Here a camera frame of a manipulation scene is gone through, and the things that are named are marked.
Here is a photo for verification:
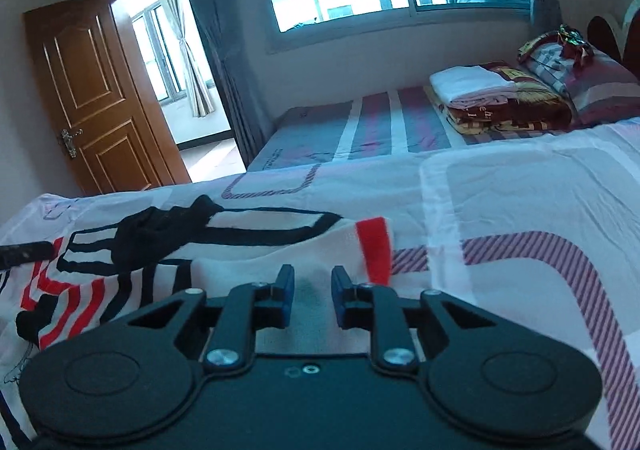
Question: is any striped pillow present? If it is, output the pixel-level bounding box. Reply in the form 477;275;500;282
517;30;640;129

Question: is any grey curtain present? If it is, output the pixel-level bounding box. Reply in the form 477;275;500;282
167;0;274;169

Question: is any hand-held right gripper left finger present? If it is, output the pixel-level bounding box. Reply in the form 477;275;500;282
122;263;296;374

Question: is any black small garment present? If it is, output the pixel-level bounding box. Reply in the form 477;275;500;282
112;195;224;277

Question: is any adjoining room window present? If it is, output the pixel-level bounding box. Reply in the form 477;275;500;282
127;0;186;104

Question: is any white folded cloth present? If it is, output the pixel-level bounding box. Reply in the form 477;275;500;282
429;65;519;109

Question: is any brown wooden headboard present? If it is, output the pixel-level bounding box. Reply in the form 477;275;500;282
587;0;640;64

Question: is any white patterned bed sheet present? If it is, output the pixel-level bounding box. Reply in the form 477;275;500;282
0;117;640;450

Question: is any bed with striped sheet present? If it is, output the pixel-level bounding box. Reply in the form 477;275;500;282
247;84;640;174

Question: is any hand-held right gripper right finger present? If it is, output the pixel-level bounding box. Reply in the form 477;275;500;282
332;265;502;374

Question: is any metal door handle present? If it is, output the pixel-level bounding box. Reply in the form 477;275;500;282
60;127;84;159

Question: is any light sheer curtain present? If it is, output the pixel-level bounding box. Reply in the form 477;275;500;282
159;0;219;119

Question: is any brown wooden door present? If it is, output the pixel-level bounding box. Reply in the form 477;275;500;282
22;0;194;196

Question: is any red black striped white garment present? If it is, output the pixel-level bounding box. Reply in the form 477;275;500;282
0;204;397;381

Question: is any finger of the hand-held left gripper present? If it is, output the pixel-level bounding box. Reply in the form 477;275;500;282
0;240;55;268

